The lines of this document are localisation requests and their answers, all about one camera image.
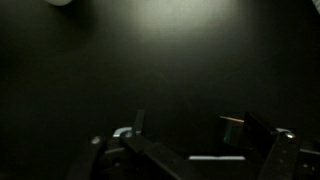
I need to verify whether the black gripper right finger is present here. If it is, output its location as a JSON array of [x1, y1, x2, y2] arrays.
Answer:
[[243, 111, 280, 159]]

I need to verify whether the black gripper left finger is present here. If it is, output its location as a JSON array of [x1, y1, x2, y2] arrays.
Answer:
[[132, 108, 147, 137]]

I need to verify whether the small metallic block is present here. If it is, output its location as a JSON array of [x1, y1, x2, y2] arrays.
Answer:
[[218, 113, 248, 148]]

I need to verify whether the white ceramic mug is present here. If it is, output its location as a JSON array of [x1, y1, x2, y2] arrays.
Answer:
[[44, 0, 74, 7]]

